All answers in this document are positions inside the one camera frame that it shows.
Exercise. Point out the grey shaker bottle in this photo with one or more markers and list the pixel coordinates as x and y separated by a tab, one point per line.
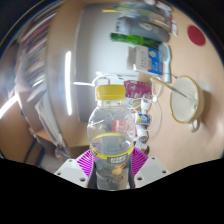
143	28

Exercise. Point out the tall dark green tube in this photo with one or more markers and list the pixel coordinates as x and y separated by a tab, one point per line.
140	40

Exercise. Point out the flat round red coaster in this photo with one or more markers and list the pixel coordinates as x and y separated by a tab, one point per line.
196	35

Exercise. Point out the small white blue-labelled bottle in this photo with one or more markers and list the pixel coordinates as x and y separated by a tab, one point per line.
144	118

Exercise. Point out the clear yellow-capped drink bottle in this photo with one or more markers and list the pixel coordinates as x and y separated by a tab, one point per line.
110	143

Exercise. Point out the cream ceramic mug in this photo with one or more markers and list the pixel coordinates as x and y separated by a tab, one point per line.
183	106

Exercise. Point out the blue and white carton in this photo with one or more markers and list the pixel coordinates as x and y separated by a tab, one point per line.
146	60

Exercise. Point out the white LED light bar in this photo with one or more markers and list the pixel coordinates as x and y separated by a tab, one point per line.
68	83

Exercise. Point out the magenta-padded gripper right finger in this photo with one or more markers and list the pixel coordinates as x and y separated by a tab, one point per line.
151	170

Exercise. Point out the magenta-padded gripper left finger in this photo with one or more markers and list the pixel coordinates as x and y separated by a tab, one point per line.
71	171

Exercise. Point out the bright ceiling tube light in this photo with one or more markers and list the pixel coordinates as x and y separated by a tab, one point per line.
7	106

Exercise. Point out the magenta box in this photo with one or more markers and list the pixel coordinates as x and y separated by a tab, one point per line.
138	89

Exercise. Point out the spoon in cream mug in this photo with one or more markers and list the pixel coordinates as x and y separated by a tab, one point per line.
163	85

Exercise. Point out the pale grey oblong case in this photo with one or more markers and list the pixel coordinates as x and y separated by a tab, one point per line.
165	61

